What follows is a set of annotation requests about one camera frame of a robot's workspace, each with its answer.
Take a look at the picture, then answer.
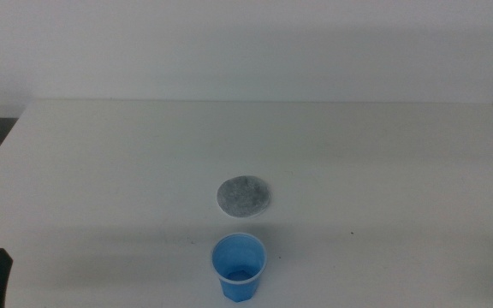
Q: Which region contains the blue plastic cup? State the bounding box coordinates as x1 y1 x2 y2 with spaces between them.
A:
210 232 268 304

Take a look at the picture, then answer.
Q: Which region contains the round grey cup mat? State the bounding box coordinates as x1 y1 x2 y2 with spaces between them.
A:
216 175 271 219

